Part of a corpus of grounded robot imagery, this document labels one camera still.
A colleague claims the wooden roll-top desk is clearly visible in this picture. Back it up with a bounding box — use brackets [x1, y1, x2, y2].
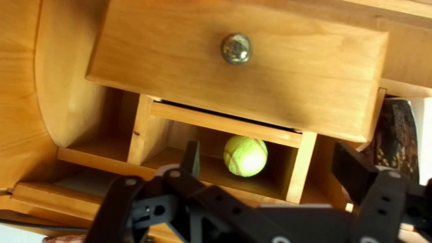
[0, 0, 432, 243]

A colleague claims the yellow tennis ball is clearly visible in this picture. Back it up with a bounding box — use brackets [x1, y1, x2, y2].
[222, 135, 270, 180]

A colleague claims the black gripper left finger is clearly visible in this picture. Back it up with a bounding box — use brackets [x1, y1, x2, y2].
[83, 139, 294, 243]

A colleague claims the small drawer with metal knob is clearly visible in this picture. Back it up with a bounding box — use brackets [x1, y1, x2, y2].
[84, 0, 392, 150]

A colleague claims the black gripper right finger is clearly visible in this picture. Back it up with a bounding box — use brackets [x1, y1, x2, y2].
[330, 141, 432, 243]

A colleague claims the dark letter holder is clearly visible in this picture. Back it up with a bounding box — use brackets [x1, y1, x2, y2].
[359, 96, 421, 183]

